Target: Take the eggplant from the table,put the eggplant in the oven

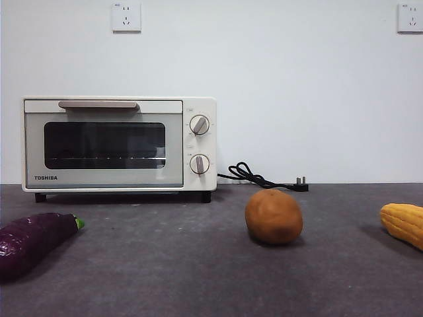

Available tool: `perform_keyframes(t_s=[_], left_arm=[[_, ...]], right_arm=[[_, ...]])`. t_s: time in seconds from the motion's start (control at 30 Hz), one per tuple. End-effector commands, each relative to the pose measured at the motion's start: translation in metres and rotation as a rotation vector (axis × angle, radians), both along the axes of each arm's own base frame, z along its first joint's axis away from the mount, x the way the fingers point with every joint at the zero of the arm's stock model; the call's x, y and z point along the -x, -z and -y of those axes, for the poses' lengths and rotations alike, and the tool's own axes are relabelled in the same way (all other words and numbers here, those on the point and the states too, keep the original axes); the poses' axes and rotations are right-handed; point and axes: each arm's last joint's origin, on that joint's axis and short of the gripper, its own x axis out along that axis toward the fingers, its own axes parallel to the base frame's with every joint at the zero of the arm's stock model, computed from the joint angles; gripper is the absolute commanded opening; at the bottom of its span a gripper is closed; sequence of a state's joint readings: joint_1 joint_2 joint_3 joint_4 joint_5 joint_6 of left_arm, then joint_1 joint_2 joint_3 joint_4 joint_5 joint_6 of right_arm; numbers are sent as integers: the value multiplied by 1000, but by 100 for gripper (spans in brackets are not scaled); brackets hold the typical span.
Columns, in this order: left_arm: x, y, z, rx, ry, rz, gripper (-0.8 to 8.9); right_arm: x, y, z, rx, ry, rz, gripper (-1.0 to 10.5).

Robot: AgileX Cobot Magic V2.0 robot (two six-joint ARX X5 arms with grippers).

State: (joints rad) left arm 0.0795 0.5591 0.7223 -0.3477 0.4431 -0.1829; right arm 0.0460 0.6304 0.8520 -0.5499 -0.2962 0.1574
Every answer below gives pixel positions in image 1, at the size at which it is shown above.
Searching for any white Toshiba toaster oven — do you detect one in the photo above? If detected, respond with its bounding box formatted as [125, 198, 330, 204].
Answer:
[21, 96, 218, 204]

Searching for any beige oven knob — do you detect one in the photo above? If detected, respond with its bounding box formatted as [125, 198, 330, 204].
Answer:
[190, 114, 211, 136]
[189, 154, 211, 175]

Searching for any black power cable with plug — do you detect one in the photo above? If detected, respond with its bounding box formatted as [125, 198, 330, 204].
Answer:
[217, 161, 310, 193]

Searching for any glass oven door beige handle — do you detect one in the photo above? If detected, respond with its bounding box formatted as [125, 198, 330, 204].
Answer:
[24, 100, 184, 190]

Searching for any purple eggplant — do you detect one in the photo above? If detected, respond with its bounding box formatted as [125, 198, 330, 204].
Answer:
[0, 212, 85, 284]

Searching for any brown potato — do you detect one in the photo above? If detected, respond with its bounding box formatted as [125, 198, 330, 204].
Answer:
[245, 188, 303, 246]

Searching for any metal wire oven rack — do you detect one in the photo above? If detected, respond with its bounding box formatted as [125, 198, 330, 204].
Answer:
[46, 155, 166, 163]

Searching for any yellow corn cob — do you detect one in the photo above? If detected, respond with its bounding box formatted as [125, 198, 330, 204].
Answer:
[379, 203, 423, 252]

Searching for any white wall socket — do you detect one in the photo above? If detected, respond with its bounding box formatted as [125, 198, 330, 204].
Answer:
[111, 2, 142, 33]
[397, 3, 423, 34]

